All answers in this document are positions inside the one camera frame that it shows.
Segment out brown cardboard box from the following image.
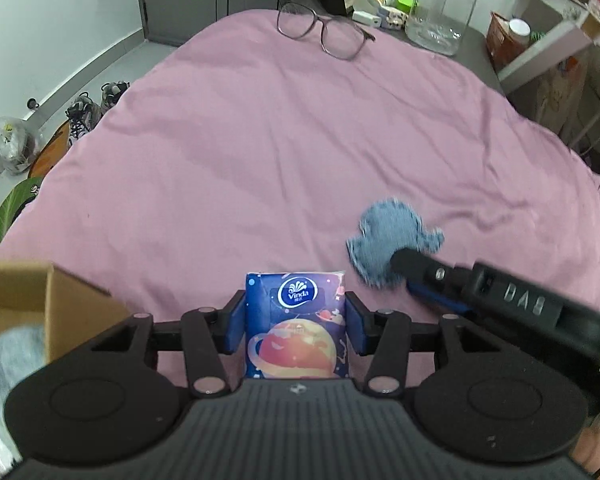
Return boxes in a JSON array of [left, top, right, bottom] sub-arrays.
[[0, 260, 126, 478]]

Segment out fluffy blue yarn ball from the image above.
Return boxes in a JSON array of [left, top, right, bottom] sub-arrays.
[[0, 327, 48, 461]]

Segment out pink bed sheet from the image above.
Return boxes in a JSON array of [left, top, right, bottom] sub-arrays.
[[0, 8, 600, 396]]

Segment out white desk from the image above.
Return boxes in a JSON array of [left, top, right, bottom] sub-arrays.
[[497, 0, 600, 96]]

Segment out green leaf cartoon rug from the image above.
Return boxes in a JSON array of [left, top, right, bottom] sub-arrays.
[[0, 177, 43, 261]]

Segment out beige printed bag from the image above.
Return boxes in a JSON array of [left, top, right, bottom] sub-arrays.
[[535, 52, 588, 126]]

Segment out brown jar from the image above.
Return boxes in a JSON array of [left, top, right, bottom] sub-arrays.
[[486, 11, 531, 73]]

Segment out blue printed tissue pack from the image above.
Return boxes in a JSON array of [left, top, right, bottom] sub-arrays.
[[244, 271, 350, 381]]

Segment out black-framed eyeglasses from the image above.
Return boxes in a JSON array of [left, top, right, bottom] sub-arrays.
[[276, 2, 377, 62]]

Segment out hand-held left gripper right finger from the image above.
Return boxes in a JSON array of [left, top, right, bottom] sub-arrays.
[[346, 292, 496, 395]]

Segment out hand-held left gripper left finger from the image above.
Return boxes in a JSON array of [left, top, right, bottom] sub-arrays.
[[91, 290, 247, 396]]

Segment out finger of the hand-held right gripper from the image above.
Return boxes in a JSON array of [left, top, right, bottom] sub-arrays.
[[391, 247, 475, 287], [405, 281, 477, 318]]

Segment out blue fabric patch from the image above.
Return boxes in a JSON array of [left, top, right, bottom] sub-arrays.
[[346, 199, 445, 289]]

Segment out clear plastic bag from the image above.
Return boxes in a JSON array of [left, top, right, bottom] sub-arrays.
[[0, 116, 43, 176]]

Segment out brown round rug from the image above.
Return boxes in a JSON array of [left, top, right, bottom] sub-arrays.
[[27, 120, 71, 181]]

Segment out large clear water jug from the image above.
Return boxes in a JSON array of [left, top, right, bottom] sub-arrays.
[[404, 0, 481, 57]]

